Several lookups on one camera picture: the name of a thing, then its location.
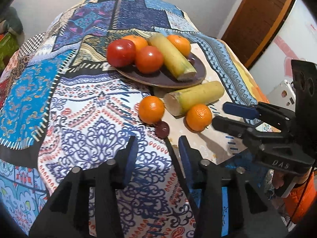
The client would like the small tangerine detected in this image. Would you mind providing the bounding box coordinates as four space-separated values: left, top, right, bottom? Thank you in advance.
185 104 212 132
138 96 164 125

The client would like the large orange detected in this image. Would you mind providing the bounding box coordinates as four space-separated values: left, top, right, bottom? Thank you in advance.
122 35 148 52
167 35 191 58

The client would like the large red tomato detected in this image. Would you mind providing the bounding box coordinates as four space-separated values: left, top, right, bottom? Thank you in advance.
135 46 164 74

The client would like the small red tomato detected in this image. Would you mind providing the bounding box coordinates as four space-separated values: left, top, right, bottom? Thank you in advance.
106 39 137 68

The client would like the person's right hand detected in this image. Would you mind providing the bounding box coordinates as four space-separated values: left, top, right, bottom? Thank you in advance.
272 170 285 189

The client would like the dark red grape left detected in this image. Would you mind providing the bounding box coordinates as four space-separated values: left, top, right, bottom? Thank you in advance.
155 121 170 139

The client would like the dark red grape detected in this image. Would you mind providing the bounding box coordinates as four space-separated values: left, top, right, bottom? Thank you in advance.
155 121 170 139
187 57 195 65

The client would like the white sticker-covered object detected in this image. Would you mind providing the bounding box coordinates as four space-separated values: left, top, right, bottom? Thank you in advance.
267 80 296 111

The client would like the orange jacket sleeve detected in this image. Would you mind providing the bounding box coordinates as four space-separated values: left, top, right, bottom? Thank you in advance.
283 174 316 224

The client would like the dark red grape right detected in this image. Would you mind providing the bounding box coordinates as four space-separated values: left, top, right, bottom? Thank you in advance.
187 57 195 65

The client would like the purple round plate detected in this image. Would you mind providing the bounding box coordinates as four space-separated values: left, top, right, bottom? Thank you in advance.
116 53 206 89

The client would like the blue patchwork bedspread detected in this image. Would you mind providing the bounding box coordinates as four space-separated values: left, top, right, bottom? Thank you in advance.
1 0 267 237

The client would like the brown wooden door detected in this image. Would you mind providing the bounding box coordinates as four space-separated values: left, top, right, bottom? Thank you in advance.
221 0 294 68

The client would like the green storage box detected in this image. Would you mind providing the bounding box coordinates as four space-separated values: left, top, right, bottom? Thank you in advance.
0 32 19 70

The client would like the grey plush toy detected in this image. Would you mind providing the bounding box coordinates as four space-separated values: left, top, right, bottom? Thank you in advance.
0 7 23 36

